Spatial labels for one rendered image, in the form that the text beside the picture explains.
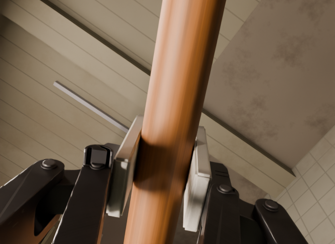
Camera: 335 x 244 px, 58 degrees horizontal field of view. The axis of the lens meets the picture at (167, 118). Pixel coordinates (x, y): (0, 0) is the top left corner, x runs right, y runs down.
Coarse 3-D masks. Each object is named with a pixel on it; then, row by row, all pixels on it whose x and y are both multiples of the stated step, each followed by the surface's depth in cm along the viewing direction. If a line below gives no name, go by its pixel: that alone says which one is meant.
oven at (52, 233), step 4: (56, 224) 200; (52, 228) 195; (56, 228) 198; (48, 232) 191; (52, 232) 193; (48, 236) 188; (52, 236) 190; (44, 240) 184; (48, 240) 186; (52, 240) 188
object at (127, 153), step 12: (132, 132) 16; (132, 144) 15; (120, 156) 13; (132, 156) 14; (120, 168) 13; (132, 168) 15; (120, 180) 13; (132, 180) 16; (120, 192) 14; (108, 204) 14; (120, 204) 14
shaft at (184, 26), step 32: (192, 0) 13; (224, 0) 14; (160, 32) 14; (192, 32) 14; (160, 64) 14; (192, 64) 14; (160, 96) 15; (192, 96) 15; (160, 128) 15; (192, 128) 15; (160, 160) 15; (160, 192) 16; (128, 224) 18; (160, 224) 17
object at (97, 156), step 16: (96, 144) 13; (96, 160) 13; (112, 160) 13; (80, 176) 12; (96, 176) 12; (80, 192) 11; (96, 192) 11; (80, 208) 10; (96, 208) 10; (64, 224) 9; (80, 224) 9; (96, 224) 9; (64, 240) 8; (80, 240) 9; (96, 240) 9
